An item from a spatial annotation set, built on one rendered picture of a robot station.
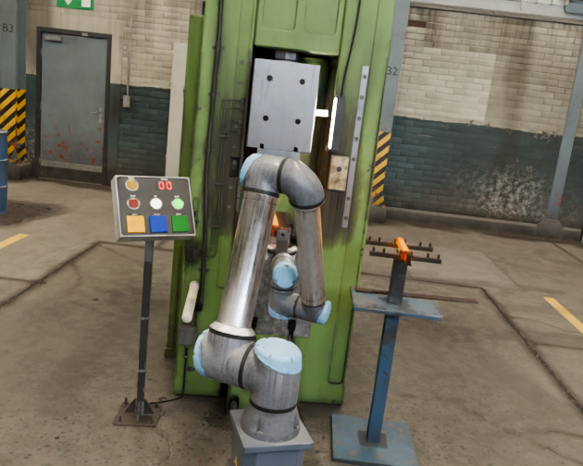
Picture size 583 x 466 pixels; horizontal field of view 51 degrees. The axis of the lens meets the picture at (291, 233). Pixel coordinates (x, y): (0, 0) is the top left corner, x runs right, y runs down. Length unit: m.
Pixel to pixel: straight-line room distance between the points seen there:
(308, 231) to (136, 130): 7.33
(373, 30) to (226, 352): 1.77
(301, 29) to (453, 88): 6.09
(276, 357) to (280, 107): 1.37
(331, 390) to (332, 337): 0.31
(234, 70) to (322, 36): 0.45
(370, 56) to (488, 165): 6.21
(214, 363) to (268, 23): 1.69
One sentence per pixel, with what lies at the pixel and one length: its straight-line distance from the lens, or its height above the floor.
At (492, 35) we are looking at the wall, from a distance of 9.10.
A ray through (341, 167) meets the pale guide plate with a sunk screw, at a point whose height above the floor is 1.30.
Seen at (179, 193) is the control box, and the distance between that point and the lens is 2.82.
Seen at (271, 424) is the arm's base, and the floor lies 0.65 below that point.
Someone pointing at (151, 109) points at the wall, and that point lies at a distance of 9.11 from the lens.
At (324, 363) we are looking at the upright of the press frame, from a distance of 3.35.
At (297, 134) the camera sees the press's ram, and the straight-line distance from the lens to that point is 2.87.
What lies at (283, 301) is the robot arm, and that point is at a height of 0.88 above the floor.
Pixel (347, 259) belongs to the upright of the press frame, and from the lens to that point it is 3.17.
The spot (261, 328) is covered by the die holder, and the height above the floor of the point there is 0.50.
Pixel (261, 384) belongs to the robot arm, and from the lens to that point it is 1.89.
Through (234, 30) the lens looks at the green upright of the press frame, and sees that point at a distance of 3.00.
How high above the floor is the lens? 1.63
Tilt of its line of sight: 13 degrees down
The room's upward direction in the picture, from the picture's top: 6 degrees clockwise
